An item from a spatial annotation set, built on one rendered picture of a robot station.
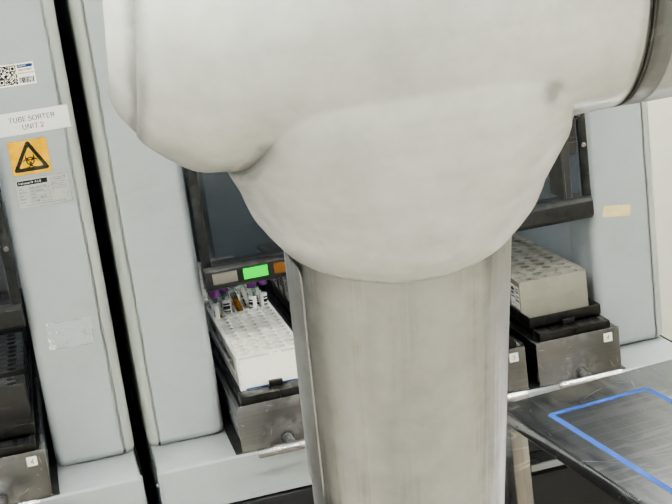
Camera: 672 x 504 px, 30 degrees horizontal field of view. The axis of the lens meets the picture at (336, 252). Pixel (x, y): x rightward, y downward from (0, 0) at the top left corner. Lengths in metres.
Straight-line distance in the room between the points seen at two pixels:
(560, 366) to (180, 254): 0.59
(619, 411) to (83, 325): 0.75
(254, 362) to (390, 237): 1.34
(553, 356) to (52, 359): 0.73
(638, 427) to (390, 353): 1.04
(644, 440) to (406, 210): 1.07
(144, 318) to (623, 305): 0.76
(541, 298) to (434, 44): 1.55
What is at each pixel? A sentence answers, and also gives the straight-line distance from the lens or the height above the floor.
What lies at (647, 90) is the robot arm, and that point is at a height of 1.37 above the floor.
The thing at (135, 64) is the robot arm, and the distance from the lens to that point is 0.45.
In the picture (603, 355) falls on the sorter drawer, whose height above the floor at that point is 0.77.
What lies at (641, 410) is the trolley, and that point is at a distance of 1.60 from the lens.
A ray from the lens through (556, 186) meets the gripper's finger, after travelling 1.12.
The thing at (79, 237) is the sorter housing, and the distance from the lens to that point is 1.79.
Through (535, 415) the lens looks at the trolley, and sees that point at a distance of 1.61.
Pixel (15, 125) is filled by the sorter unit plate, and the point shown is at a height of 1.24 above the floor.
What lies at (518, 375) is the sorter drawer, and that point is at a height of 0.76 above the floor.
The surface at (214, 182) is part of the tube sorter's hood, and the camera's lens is 1.78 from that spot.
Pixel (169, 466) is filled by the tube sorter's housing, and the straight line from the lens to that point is 1.82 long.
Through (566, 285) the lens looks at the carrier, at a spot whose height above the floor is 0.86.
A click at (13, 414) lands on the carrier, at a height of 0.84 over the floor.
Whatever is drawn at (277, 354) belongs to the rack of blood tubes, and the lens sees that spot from 1.82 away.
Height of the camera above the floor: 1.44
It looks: 14 degrees down
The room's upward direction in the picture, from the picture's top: 8 degrees counter-clockwise
